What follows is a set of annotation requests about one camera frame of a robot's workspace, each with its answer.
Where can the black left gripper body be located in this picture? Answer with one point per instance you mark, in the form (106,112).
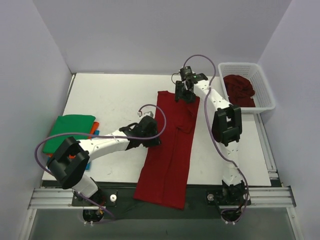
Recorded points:
(152,141)

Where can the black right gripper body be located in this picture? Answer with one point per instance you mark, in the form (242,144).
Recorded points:
(184,93)

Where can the red t shirt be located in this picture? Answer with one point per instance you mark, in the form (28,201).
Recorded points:
(163,178)

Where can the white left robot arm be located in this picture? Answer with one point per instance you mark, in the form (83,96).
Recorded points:
(68,163)

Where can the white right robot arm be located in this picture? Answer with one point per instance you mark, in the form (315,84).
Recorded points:
(224,122)

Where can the orange folded t shirt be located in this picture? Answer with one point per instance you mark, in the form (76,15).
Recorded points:
(51,145)

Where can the dark red crumpled shirt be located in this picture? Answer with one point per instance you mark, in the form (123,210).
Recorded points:
(239,90)

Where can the white plastic basket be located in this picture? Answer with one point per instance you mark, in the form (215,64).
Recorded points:
(263,97)

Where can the blue folded t shirt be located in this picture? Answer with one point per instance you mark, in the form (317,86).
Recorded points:
(96,133)

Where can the green folded t shirt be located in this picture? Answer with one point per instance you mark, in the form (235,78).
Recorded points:
(71,123)

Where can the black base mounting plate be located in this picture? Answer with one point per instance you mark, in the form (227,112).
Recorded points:
(201,202)

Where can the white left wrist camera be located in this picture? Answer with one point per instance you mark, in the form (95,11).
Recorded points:
(144,114)

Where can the aluminium extrusion rail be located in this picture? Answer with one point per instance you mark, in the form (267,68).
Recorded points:
(261,197)

